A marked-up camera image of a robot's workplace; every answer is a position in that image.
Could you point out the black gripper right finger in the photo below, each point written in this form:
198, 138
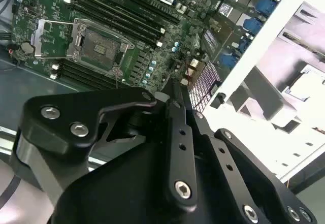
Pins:
254, 173

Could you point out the silver CPU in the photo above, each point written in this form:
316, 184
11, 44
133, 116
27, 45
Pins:
302, 84

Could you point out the metal socket cover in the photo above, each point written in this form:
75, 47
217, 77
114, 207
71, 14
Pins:
37, 38

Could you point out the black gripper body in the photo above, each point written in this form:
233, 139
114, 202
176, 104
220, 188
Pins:
122, 196

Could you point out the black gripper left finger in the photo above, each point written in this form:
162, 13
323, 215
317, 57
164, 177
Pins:
58, 122

